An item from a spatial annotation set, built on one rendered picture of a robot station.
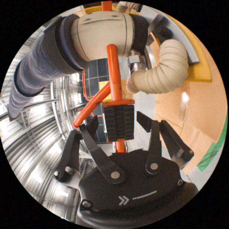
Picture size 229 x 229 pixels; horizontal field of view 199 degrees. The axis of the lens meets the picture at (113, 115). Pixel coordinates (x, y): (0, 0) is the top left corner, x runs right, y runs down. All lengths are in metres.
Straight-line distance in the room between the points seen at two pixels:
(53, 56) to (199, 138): 0.90
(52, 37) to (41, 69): 0.09
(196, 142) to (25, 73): 1.07
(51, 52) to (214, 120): 0.44
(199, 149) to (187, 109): 0.53
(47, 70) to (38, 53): 0.06
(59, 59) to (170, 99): 0.44
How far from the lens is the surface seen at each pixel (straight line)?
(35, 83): 0.29
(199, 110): 0.31
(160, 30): 0.16
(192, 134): 0.78
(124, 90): 1.94
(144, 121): 0.15
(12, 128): 4.97
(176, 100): 0.36
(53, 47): 0.17
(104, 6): 0.24
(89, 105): 0.15
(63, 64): 0.18
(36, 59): 0.22
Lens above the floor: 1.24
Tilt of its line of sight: level
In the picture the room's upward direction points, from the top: 96 degrees counter-clockwise
